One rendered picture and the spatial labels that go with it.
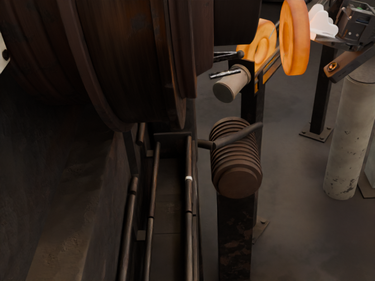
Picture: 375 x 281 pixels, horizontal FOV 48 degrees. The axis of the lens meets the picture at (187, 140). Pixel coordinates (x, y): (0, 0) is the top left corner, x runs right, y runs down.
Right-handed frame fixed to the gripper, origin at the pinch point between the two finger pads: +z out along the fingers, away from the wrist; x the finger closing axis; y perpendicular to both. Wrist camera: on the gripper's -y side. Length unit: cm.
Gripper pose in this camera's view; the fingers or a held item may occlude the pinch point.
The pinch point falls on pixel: (294, 28)
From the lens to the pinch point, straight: 91.6
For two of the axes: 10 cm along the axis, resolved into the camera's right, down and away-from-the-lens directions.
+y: 2.2, -7.7, -6.0
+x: 0.0, 6.2, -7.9
